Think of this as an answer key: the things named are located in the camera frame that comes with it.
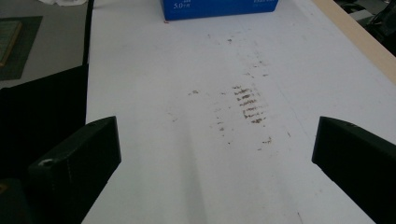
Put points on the dark floor mat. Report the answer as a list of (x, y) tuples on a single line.
[(29, 40)]

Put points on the green flat board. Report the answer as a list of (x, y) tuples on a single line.
[(7, 40)]

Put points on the white paper sheet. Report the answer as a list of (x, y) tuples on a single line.
[(193, 140)]

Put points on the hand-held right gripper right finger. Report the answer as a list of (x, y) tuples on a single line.
[(358, 158)]

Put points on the dark equipment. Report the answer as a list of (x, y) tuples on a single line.
[(383, 25)]

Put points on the blue cardboard box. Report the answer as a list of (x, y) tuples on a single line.
[(218, 7)]

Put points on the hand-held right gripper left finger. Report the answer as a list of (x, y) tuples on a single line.
[(74, 165)]

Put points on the black panel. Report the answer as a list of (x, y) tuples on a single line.
[(40, 112)]

